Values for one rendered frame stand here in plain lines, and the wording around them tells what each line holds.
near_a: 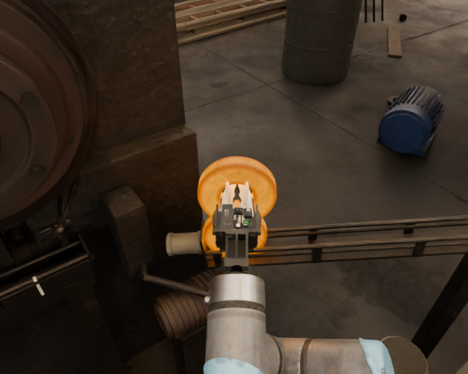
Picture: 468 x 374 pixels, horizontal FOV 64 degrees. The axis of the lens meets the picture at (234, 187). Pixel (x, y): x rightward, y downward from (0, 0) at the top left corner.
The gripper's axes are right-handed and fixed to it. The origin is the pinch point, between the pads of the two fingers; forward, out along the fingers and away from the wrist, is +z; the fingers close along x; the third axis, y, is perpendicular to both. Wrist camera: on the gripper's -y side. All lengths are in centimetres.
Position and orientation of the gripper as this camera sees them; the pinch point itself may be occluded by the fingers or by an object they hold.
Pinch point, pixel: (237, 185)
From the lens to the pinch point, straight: 74.3
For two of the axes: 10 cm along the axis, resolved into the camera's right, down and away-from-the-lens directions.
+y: 0.0, -5.5, -8.3
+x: -10.0, -0.1, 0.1
